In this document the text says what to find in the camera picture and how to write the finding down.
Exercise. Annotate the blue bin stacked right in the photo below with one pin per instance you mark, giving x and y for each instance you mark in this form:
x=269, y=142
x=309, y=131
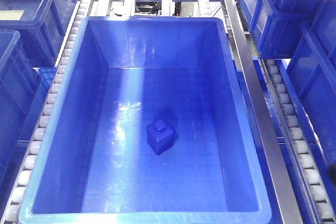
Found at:
x=302, y=31

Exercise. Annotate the white roller track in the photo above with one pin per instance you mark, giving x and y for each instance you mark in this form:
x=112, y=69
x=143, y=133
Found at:
x=313, y=181
x=25, y=152

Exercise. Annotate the steel divider rail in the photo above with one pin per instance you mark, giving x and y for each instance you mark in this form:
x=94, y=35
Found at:
x=281, y=183

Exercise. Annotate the white roller track right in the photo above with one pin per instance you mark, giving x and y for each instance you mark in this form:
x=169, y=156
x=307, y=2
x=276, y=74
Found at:
x=313, y=181

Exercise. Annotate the blue bin left side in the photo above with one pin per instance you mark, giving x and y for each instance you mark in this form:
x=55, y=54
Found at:
x=32, y=32

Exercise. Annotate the small blue plastic part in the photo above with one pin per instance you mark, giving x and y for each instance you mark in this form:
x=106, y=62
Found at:
x=160, y=136

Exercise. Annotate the large blue target bin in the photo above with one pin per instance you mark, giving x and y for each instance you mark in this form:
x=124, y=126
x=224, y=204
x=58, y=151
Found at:
x=95, y=165

